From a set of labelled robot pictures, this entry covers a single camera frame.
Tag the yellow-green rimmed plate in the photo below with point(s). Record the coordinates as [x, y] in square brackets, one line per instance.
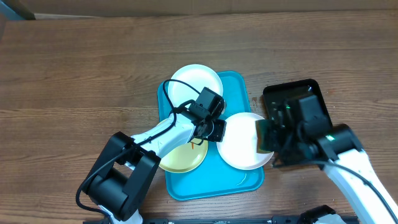
[178, 152]

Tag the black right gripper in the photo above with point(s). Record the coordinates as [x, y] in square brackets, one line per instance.
[278, 146]

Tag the black water tray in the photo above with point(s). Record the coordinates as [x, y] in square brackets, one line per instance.
[294, 90]

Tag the yellow green scrub sponge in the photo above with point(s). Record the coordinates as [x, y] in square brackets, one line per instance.
[264, 136]

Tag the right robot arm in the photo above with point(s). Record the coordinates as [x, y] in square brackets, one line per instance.
[344, 161]

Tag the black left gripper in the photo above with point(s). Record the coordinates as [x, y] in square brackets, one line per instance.
[217, 135]

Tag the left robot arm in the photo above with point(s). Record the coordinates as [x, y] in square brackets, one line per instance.
[121, 176]

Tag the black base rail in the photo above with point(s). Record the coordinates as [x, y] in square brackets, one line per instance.
[321, 214]

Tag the plain white plate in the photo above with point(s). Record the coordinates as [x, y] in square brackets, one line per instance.
[239, 145]

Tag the white plate with blue rim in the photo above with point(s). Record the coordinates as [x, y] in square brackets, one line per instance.
[196, 75]

